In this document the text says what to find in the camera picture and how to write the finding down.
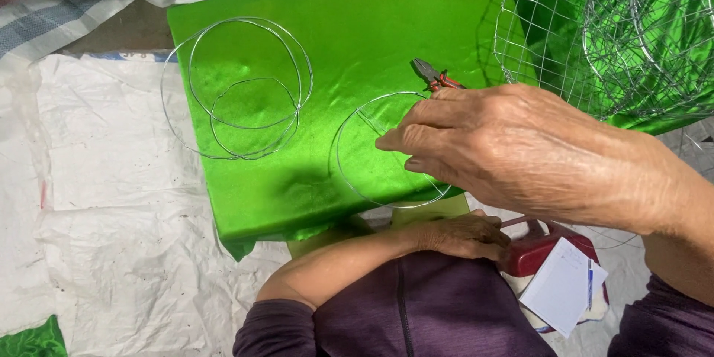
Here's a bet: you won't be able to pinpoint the person's right hand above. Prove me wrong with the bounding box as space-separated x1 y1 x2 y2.
375 83 680 236

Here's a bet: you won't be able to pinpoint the person's left hand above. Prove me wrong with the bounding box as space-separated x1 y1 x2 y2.
414 209 512 262

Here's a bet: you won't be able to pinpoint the wire ring with cross wire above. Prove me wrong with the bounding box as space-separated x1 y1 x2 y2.
335 91 453 209

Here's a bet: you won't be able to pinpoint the red plastic stool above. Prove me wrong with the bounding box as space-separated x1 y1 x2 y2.
498 214 601 279

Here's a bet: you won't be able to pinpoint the white paper notepad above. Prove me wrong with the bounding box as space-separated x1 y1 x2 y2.
518 237 609 340

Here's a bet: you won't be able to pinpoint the blue pen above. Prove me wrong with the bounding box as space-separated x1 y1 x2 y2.
585 258 595 312

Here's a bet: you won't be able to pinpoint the green satin covered board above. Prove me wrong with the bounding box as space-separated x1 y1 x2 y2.
167 0 537 262

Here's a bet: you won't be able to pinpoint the white woven plastic sheet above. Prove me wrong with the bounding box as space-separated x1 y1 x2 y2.
0 51 714 357

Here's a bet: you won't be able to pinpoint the green satin scrap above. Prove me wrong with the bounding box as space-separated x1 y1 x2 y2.
0 315 69 357

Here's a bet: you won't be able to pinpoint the red-handled pliers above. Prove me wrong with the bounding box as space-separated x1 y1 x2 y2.
412 57 467 93

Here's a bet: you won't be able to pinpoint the wire mesh basket frames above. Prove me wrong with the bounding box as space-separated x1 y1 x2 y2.
493 0 714 125

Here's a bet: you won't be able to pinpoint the small wire ring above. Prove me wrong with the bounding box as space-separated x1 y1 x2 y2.
209 76 301 158

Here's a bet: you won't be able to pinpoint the medium wire ring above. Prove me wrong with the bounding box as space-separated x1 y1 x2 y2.
188 17 305 131

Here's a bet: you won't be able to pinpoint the large wire ring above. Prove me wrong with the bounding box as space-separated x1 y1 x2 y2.
160 16 313 160

